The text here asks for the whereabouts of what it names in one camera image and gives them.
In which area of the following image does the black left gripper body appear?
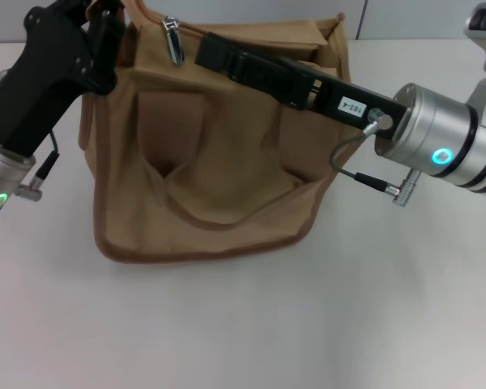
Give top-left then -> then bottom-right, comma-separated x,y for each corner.
0,0 -> 95,158

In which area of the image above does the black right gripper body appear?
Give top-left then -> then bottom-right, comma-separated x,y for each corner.
307,72 -> 409,139

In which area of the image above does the khaki canvas food bag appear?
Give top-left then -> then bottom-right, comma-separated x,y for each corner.
79,0 -> 352,264

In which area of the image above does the left gripper grey cable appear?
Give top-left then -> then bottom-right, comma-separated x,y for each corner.
18,127 -> 62,202

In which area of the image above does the gripper grey cable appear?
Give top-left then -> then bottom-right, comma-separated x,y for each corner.
330,107 -> 422,207
18,127 -> 62,202

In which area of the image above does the right gripper grey cable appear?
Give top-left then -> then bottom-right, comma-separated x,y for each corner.
330,107 -> 422,207

